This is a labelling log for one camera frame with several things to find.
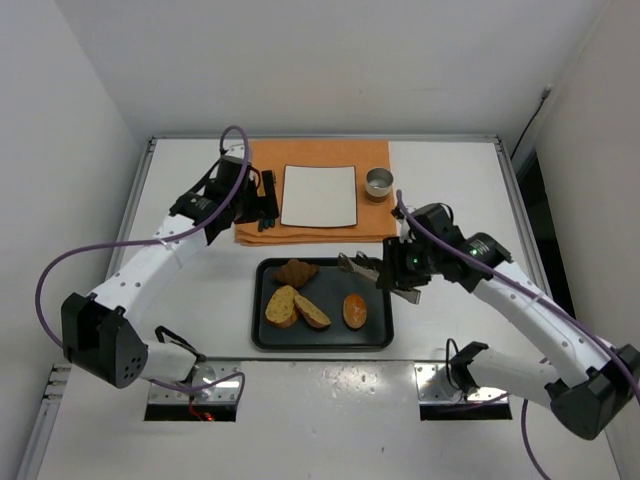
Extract metal tongs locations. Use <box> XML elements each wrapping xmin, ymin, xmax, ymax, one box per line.
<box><xmin>337</xmin><ymin>253</ymin><xmax>421</xmax><ymax>305</ymax></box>

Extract sesame bread roll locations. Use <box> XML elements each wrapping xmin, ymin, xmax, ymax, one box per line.
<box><xmin>342</xmin><ymin>293</ymin><xmax>367</xmax><ymax>330</ymax></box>

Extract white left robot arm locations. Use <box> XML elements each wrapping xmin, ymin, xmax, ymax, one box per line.
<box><xmin>61</xmin><ymin>151</ymin><xmax>265</xmax><ymax>389</ymax></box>

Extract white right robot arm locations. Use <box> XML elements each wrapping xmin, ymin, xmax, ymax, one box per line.
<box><xmin>377</xmin><ymin>203</ymin><xmax>639</xmax><ymax>440</ymax></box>

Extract left bread slice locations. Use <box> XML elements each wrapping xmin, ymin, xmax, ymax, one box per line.
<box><xmin>265</xmin><ymin>285</ymin><xmax>298</xmax><ymax>328</ymax></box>

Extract bread slice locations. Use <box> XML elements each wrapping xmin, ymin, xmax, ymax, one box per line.
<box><xmin>294</xmin><ymin>294</ymin><xmax>331</xmax><ymax>330</ymax></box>
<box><xmin>265</xmin><ymin>285</ymin><xmax>298</xmax><ymax>328</ymax></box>

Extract right bread slice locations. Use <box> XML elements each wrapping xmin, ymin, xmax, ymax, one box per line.
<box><xmin>294</xmin><ymin>294</ymin><xmax>331</xmax><ymax>330</ymax></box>

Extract white square plate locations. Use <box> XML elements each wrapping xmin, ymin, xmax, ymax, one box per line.
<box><xmin>280</xmin><ymin>165</ymin><xmax>357</xmax><ymax>228</ymax></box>

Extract orange cloth placemat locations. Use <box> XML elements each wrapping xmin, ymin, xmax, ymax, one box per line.
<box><xmin>235</xmin><ymin>138</ymin><xmax>396</xmax><ymax>247</ymax></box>

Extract brown croissant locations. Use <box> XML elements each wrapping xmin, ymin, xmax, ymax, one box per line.
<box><xmin>272</xmin><ymin>259</ymin><xmax>319</xmax><ymax>289</ymax></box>

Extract metal cup with brown sleeve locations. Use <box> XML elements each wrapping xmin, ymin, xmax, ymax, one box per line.
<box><xmin>365</xmin><ymin>167</ymin><xmax>394</xmax><ymax>203</ymax></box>

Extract black baking tray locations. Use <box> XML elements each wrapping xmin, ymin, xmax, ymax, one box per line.
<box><xmin>251</xmin><ymin>257</ymin><xmax>394</xmax><ymax>352</ymax></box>

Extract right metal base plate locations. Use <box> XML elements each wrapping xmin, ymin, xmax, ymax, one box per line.
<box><xmin>414</xmin><ymin>361</ymin><xmax>509</xmax><ymax>407</ymax></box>

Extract metal base plate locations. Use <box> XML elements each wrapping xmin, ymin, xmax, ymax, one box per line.
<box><xmin>147</xmin><ymin>360</ymin><xmax>245</xmax><ymax>407</ymax></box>
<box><xmin>414</xmin><ymin>361</ymin><xmax>509</xmax><ymax>407</ymax></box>

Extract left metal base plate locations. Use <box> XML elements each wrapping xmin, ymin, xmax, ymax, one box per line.
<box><xmin>147</xmin><ymin>360</ymin><xmax>245</xmax><ymax>407</ymax></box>

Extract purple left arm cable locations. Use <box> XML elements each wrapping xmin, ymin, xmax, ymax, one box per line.
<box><xmin>34</xmin><ymin>124</ymin><xmax>251</xmax><ymax>406</ymax></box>

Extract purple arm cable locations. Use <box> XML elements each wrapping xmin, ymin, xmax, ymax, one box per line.
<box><xmin>34</xmin><ymin>124</ymin><xmax>251</xmax><ymax>406</ymax></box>
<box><xmin>395</xmin><ymin>188</ymin><xmax>640</xmax><ymax>480</ymax></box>

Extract black wall cable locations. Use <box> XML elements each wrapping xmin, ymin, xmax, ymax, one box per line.
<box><xmin>509</xmin><ymin>85</ymin><xmax>553</xmax><ymax>161</ymax></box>

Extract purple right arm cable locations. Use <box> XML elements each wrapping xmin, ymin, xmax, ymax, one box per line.
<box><xmin>395</xmin><ymin>188</ymin><xmax>640</xmax><ymax>480</ymax></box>

